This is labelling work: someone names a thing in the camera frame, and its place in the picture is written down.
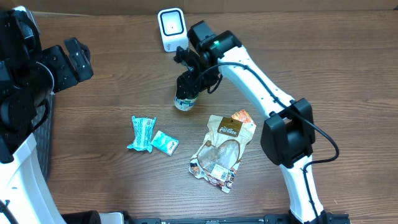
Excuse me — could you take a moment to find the green capped bottle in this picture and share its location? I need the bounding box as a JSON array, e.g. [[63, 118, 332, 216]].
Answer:
[[174, 96, 197, 111]]

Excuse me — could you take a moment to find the teal tissue pack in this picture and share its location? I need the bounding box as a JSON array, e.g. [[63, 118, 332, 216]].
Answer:
[[151, 131, 179, 156]]

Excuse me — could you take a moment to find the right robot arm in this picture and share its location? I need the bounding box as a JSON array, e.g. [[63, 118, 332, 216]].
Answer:
[[174, 21, 349, 223]]

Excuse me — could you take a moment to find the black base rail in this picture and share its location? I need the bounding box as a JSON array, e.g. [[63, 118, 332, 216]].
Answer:
[[129, 213, 351, 224]]

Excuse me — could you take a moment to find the white barcode scanner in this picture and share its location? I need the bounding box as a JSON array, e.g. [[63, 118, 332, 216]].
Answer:
[[157, 7, 189, 52]]

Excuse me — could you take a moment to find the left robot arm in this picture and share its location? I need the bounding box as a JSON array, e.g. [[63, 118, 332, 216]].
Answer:
[[1, 6, 129, 223]]

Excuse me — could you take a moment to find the brown snack pouch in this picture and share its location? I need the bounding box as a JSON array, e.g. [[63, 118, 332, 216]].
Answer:
[[189, 115, 256, 194]]

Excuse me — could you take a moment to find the grey plastic basket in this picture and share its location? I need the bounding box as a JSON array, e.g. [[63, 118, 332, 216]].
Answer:
[[34, 95, 55, 182]]

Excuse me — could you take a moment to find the teal snack bar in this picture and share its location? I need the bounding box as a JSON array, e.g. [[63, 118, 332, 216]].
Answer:
[[127, 116, 157, 152]]

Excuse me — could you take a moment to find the orange tissue pack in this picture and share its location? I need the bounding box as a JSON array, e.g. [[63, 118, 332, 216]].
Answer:
[[231, 110, 254, 123]]

